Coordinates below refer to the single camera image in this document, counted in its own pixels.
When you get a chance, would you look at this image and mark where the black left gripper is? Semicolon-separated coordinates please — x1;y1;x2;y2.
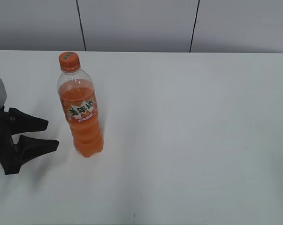
0;107;59;175

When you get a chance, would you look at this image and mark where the orange soda plastic bottle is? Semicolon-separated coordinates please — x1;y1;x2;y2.
57;67;104;158

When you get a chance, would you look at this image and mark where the orange bottle cap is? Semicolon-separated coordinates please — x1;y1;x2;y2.
58;52;81;73

